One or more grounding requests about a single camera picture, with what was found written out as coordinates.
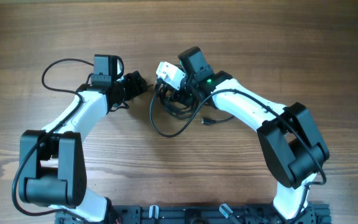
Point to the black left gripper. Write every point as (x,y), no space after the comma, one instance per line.
(136,84)

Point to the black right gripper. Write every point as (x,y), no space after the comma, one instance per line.
(165,90)

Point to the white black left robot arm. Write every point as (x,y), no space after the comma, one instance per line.
(51,177)

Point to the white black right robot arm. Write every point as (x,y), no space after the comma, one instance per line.
(293,147)

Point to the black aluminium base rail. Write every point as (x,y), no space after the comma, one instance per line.
(197,214)

